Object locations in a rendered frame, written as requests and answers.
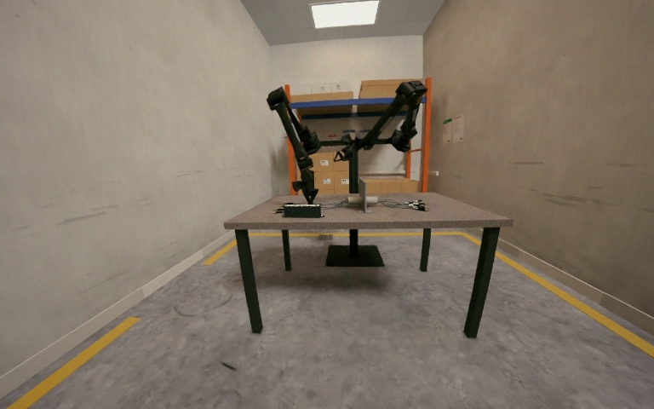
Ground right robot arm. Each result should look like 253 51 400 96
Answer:
267 86 318 192

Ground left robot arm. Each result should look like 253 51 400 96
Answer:
341 80 427 151

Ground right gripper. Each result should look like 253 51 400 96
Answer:
301 180 318 205

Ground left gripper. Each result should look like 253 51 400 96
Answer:
334 147 358 162

